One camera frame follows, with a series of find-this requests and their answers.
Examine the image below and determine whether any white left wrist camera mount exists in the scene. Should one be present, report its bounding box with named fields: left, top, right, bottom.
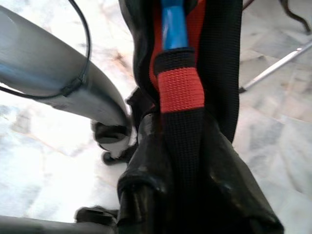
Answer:
left=98, top=136, right=132, bottom=158

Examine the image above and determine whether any black garment with red trim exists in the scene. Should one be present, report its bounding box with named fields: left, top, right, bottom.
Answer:
left=118, top=0, right=245, bottom=234

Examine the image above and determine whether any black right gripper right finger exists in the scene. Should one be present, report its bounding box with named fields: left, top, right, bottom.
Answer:
left=201, top=116, right=285, bottom=234

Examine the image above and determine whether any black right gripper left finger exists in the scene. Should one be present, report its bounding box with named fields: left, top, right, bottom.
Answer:
left=117, top=113, right=176, bottom=234

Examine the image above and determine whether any silver metal clothes rack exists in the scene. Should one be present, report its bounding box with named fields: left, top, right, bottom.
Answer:
left=238, top=40, right=312, bottom=94

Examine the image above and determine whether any blue plastic clothes hanger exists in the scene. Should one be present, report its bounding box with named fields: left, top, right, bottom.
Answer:
left=159, top=0, right=191, bottom=52

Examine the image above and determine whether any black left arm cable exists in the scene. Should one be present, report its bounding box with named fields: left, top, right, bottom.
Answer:
left=0, top=0, right=91, bottom=100

